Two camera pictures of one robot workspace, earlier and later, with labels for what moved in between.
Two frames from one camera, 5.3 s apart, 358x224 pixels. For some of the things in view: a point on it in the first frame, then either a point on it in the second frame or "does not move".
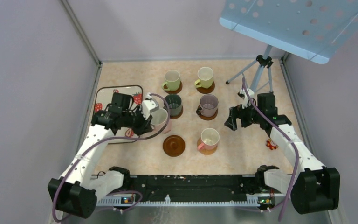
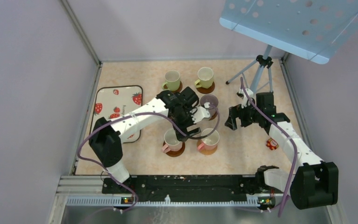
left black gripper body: [135, 120] to [184, 120]
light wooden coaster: [205, 151] does not move
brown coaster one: [174, 92] does not move
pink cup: [158, 119] to [171, 141]
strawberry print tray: [103, 97] does not move
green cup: [205, 75] does not move
